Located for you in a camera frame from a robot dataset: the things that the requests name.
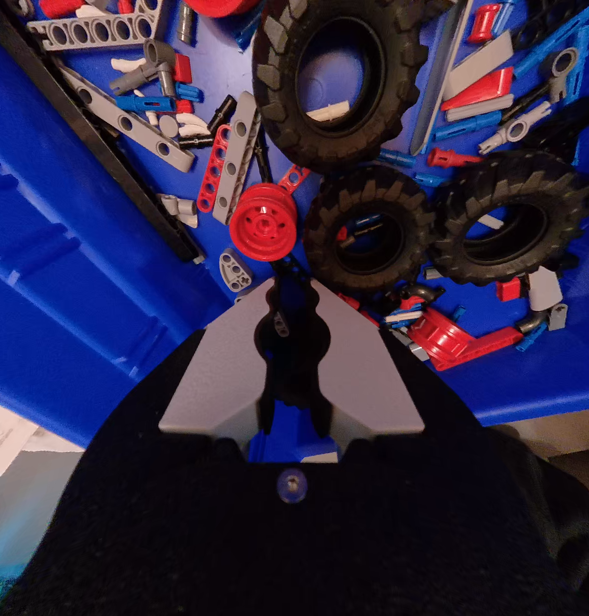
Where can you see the red toy wheel hub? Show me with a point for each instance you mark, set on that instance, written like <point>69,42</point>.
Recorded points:
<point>263,226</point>
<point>438,337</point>
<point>222,7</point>

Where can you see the black toy tire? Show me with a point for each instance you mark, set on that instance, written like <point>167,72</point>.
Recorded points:
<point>275,72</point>
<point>458,221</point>
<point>323,226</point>

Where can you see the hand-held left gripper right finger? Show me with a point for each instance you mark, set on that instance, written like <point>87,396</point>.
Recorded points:
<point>371,385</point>

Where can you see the black toy beam with holes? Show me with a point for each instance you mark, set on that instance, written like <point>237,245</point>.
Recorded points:
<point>297,284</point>

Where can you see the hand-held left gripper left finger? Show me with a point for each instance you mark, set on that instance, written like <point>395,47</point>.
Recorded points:
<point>212,385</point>

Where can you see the pile of toy pieces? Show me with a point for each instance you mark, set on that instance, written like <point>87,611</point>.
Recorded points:
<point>97,31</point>

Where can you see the blue storage bin with tag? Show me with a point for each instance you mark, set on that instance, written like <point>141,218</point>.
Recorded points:
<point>58,288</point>

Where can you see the crumpled white printed paper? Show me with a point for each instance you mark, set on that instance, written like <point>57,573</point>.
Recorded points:
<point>5,433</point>

